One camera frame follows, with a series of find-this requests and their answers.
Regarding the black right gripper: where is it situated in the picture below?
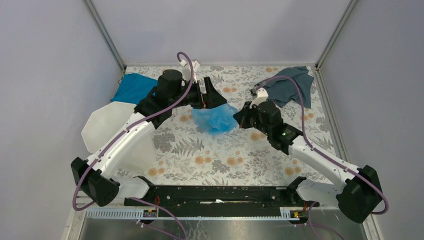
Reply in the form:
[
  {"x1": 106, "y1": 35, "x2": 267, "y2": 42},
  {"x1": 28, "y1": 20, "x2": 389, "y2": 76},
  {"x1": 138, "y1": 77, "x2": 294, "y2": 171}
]
[{"x1": 233, "y1": 101, "x2": 271, "y2": 136}]

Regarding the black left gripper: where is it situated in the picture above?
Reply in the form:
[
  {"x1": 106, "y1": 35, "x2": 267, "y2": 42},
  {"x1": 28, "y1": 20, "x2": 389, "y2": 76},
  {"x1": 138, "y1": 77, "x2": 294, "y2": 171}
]
[{"x1": 170, "y1": 76, "x2": 227, "y2": 109}]

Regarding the blue plastic trash bag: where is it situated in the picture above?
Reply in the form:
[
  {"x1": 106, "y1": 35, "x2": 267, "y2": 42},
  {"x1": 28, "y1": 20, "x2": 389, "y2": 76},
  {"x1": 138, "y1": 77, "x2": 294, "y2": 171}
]
[{"x1": 191, "y1": 103, "x2": 238, "y2": 136}]

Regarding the white trash bin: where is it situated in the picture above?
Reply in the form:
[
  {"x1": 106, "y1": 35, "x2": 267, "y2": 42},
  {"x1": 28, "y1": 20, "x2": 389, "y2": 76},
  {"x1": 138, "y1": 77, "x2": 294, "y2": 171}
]
[{"x1": 81, "y1": 101, "x2": 157, "y2": 177}]

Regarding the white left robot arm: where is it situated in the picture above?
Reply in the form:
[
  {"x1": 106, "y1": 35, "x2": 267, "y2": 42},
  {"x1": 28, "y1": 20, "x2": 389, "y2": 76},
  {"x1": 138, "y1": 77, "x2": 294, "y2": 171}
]
[{"x1": 70, "y1": 69, "x2": 227, "y2": 211}]

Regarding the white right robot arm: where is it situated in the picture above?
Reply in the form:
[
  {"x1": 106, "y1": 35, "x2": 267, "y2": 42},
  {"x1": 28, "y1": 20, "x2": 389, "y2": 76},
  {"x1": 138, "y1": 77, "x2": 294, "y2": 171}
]
[{"x1": 233, "y1": 101, "x2": 385, "y2": 224}]

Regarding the grey-blue cloth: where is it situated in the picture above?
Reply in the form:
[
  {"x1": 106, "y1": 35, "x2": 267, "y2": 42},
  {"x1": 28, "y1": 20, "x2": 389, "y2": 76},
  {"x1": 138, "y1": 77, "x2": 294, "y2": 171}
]
[{"x1": 263, "y1": 66, "x2": 314, "y2": 109}]

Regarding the bright blue cloth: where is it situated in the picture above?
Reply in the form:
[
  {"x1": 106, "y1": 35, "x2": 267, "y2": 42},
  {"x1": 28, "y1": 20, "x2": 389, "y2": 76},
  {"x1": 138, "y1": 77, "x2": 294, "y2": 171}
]
[{"x1": 110, "y1": 73, "x2": 158, "y2": 105}]

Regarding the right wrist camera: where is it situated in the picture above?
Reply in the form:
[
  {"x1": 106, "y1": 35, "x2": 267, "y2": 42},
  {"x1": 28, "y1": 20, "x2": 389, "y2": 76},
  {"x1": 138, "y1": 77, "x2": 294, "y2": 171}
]
[{"x1": 249, "y1": 87, "x2": 269, "y2": 108}]

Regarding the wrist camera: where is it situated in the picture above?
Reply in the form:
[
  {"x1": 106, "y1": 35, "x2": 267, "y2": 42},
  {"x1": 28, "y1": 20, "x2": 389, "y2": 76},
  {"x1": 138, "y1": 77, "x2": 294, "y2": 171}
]
[
  {"x1": 249, "y1": 87, "x2": 269, "y2": 108},
  {"x1": 182, "y1": 59, "x2": 201, "y2": 83}
]

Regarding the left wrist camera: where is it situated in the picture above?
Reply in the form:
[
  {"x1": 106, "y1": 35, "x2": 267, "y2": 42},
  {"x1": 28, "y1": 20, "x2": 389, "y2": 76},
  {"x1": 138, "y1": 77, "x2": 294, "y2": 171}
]
[{"x1": 182, "y1": 59, "x2": 201, "y2": 83}]

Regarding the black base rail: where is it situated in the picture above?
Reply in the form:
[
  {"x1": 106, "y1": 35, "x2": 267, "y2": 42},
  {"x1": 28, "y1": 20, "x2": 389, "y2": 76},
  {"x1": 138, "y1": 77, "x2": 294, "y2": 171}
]
[{"x1": 141, "y1": 185, "x2": 313, "y2": 210}]

